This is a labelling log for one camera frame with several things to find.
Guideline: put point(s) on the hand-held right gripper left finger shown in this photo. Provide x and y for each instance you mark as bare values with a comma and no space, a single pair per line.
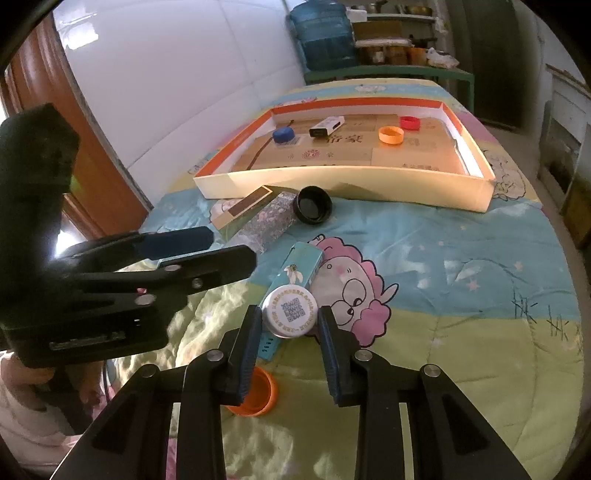
247,355

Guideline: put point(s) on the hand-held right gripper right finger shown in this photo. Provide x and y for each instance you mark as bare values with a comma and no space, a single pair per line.
330,360

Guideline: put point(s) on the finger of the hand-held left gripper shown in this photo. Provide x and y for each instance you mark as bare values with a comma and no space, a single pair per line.
207,265
180,241

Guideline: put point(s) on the large orange lid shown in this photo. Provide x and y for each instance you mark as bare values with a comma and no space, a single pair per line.
261,392

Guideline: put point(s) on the white round cap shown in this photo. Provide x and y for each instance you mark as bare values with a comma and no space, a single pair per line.
288,311

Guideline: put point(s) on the gold rectangular box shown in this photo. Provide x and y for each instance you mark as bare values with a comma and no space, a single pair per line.
240,207

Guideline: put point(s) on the clear floral-pattern box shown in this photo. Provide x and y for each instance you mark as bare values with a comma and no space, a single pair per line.
268,221

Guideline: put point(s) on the teal rectangular box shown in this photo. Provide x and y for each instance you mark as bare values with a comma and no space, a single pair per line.
298,265

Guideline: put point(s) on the black bottle cap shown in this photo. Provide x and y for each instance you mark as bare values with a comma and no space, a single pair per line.
314,204

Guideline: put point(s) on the blue bottle cap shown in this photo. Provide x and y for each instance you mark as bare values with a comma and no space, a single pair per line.
282,135

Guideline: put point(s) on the shallow cardboard box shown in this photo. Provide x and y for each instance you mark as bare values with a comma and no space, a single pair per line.
351,161

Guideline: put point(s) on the white cartoon-print box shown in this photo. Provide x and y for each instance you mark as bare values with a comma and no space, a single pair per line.
325,127

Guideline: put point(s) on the small orange bottle cap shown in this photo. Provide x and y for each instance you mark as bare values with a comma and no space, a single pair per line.
391,135

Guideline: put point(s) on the red bottle cap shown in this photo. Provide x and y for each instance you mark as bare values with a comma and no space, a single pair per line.
409,122

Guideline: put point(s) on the printed cartoon blanket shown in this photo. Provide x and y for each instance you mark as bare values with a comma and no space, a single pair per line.
438,286

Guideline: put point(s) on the person's white clothing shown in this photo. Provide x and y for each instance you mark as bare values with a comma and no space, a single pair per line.
23,406

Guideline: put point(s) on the blue water jug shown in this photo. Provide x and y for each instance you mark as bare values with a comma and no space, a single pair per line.
323,37

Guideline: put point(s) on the green low table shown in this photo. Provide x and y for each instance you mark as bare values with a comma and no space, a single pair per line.
388,76

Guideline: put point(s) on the row of food jars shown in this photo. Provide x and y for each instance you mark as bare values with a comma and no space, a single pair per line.
390,53

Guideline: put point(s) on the brown cardboard carton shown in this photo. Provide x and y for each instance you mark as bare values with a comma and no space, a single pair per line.
376,30

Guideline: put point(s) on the white plastic bag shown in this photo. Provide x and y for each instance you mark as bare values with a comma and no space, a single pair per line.
441,57

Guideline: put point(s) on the white metal shelf rack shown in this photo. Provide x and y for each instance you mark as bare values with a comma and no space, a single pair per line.
397,16

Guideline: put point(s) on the dark green refrigerator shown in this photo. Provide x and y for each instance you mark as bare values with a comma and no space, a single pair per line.
494,60

